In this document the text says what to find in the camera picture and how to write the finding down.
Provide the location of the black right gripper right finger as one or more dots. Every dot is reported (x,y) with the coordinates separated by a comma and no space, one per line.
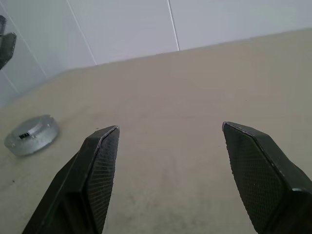
(263,185)

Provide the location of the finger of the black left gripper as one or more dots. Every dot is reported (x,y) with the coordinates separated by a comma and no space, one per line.
(7,47)
(2,24)

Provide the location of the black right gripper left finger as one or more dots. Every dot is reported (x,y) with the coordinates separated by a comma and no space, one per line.
(78,190)

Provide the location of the silver motor stator housing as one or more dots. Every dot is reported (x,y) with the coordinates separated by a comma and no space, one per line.
(36,148)

